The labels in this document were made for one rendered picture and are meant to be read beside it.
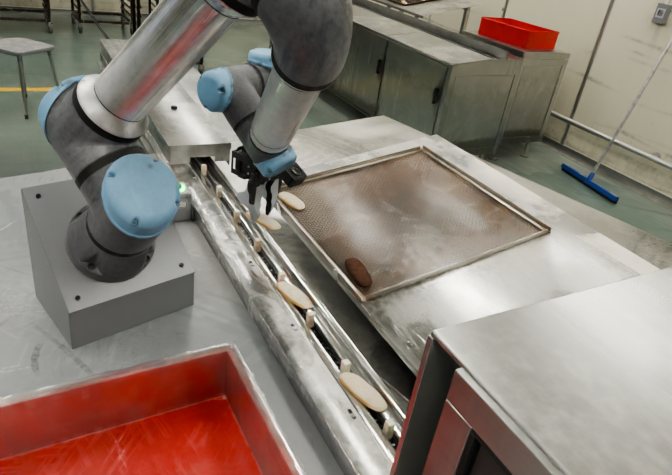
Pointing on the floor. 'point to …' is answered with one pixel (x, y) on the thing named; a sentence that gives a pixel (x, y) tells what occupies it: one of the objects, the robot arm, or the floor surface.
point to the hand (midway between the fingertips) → (263, 214)
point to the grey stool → (26, 55)
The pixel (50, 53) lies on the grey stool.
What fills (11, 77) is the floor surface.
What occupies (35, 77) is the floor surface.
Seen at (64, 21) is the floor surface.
